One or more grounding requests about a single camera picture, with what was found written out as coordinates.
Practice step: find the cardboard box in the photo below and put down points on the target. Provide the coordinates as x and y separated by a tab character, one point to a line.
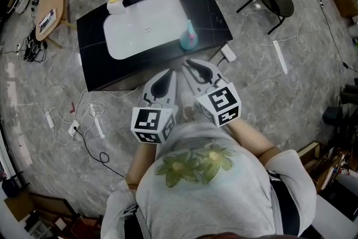
345	2

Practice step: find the teal spray bottle pink trigger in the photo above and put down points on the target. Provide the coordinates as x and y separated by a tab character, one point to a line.
188	37

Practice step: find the person's white slipper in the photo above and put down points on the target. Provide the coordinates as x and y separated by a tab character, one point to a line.
186	103

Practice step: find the wooden side table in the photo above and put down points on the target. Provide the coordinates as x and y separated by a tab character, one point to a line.
51	1

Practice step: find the brown wooden furniture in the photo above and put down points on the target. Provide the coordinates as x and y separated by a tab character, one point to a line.
53	215

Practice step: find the person's right forearm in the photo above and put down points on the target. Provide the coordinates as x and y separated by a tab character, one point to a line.
251	138

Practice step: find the person's left forearm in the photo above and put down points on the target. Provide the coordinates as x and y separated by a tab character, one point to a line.
141	165

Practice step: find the white sink basin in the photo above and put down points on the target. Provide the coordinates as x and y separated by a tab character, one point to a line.
142	28

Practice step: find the wooden shelf with clutter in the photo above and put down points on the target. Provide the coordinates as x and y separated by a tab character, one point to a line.
330	170

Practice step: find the red tape corner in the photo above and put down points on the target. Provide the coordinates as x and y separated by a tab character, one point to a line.
71	109

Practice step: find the person's grey flowered t-shirt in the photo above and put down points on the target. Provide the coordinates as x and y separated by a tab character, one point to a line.
207	204

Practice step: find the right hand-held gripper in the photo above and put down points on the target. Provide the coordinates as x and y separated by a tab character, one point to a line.
221	105

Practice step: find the flat box with dark print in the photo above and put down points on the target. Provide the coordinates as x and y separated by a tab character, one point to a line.
47	21

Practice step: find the black equipment case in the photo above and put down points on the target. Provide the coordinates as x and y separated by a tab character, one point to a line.
332	116

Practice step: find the black sink cabinet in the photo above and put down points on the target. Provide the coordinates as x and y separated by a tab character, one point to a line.
92	64

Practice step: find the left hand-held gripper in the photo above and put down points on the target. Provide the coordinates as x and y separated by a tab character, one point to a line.
146	124

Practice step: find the long white power strip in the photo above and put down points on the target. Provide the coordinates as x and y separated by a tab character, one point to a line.
280	56
97	123

